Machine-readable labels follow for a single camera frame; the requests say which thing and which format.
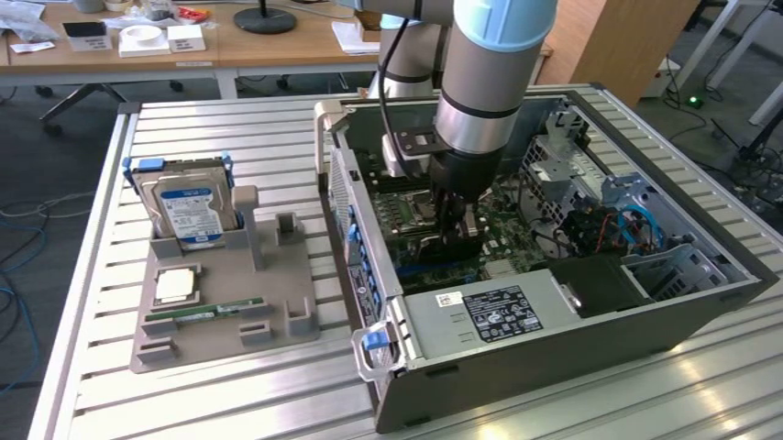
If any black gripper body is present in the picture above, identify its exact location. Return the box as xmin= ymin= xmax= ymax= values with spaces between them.
xmin=427 ymin=148 xmax=501 ymax=198

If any black green graphics card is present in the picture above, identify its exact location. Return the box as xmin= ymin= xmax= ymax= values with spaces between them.
xmin=393 ymin=231 xmax=485 ymax=270

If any CPU socket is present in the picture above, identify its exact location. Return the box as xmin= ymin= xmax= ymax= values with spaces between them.
xmin=409 ymin=190 xmax=439 ymax=220

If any green motherboard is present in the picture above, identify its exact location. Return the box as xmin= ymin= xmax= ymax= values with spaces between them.
xmin=364 ymin=162 xmax=552 ymax=294

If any silver chipset heatsink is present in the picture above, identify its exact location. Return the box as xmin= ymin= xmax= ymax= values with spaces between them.
xmin=481 ymin=261 xmax=516 ymax=281

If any blue expansion slot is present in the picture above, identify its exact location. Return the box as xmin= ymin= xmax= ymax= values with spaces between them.
xmin=395 ymin=261 xmax=465 ymax=277

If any tall perforated disk bay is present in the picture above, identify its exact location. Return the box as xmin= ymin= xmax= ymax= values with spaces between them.
xmin=521 ymin=107 xmax=653 ymax=216

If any grey power supply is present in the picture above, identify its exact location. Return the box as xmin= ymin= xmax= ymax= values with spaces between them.
xmin=400 ymin=268 xmax=583 ymax=361

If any black plastic shroud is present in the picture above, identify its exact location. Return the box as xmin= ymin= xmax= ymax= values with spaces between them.
xmin=545 ymin=255 xmax=655 ymax=320

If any grey card retention latch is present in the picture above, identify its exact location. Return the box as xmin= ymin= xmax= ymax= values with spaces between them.
xmin=313 ymin=101 xmax=355 ymax=178

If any white paper stack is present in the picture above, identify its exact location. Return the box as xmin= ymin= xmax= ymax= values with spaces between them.
xmin=329 ymin=19 xmax=384 ymax=57

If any dark grey PC case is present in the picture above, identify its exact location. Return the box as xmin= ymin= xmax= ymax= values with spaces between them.
xmin=313 ymin=82 xmax=781 ymax=435

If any low metal disk bay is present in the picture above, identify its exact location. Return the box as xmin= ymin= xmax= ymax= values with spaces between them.
xmin=620 ymin=242 xmax=732 ymax=303

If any cardboard box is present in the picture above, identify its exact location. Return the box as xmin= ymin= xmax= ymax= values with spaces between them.
xmin=353 ymin=7 xmax=385 ymax=33

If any white red adapter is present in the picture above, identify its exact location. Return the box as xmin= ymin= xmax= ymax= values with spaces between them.
xmin=647 ymin=68 xmax=673 ymax=100

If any wooden cabinet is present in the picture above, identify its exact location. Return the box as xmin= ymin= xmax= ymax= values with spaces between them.
xmin=537 ymin=0 xmax=703 ymax=107

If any hard disk blue carrier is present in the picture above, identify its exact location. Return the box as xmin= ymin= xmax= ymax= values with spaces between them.
xmin=120 ymin=157 xmax=244 ymax=252

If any green RAM stick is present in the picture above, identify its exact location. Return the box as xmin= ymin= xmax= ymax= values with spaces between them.
xmin=142 ymin=296 xmax=268 ymax=325

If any black lamp base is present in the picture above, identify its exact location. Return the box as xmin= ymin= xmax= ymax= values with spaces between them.
xmin=230 ymin=0 xmax=300 ymax=36

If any grey parts rack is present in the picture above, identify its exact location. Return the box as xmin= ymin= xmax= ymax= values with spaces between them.
xmin=128 ymin=184 xmax=322 ymax=375

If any silver CPU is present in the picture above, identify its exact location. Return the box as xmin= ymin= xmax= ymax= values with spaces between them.
xmin=152 ymin=269 xmax=200 ymax=303

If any black stand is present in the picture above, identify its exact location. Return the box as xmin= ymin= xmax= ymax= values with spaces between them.
xmin=708 ymin=116 xmax=783 ymax=212

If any small white box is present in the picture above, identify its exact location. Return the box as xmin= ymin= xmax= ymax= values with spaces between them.
xmin=166 ymin=24 xmax=206 ymax=54

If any white box round hole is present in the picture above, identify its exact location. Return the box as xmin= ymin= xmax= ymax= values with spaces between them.
xmin=117 ymin=25 xmax=173 ymax=59

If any dark small container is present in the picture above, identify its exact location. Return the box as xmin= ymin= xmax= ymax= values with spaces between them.
xmin=140 ymin=0 xmax=177 ymax=22

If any black chair base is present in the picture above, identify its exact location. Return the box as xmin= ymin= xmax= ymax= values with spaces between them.
xmin=37 ymin=82 xmax=133 ymax=135

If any white box black top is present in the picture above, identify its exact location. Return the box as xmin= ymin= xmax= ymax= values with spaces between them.
xmin=62 ymin=21 xmax=113 ymax=53

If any clear plastic bag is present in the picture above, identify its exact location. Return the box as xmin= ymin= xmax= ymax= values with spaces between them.
xmin=0 ymin=0 xmax=62 ymax=42

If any curved black wire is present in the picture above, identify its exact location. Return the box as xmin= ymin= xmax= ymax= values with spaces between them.
xmin=525 ymin=218 xmax=576 ymax=258

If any black camera bracket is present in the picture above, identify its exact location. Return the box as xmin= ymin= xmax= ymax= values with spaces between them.
xmin=395 ymin=127 xmax=448 ymax=157

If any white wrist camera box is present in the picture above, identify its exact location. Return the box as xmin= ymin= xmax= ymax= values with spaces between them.
xmin=379 ymin=132 xmax=433 ymax=179

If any black wire connector bundle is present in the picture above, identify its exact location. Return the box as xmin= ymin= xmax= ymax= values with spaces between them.
xmin=556 ymin=208 xmax=615 ymax=257

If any red wire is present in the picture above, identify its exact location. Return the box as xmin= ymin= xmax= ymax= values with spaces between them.
xmin=601 ymin=213 xmax=620 ymax=253

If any black camera cable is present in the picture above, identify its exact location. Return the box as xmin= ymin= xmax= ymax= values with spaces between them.
xmin=376 ymin=0 xmax=424 ymax=141

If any blue wire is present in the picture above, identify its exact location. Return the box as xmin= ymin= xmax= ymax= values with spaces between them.
xmin=613 ymin=204 xmax=667 ymax=254

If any grey case handle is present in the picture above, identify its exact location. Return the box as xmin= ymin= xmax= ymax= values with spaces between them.
xmin=349 ymin=319 xmax=407 ymax=382

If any white table frame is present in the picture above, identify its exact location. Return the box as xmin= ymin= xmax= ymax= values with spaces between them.
xmin=669 ymin=0 xmax=783 ymax=127

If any white floor cable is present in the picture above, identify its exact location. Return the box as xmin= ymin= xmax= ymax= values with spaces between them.
xmin=0 ymin=191 xmax=93 ymax=220

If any blue floor cable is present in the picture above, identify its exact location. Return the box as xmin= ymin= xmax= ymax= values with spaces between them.
xmin=0 ymin=218 xmax=49 ymax=395

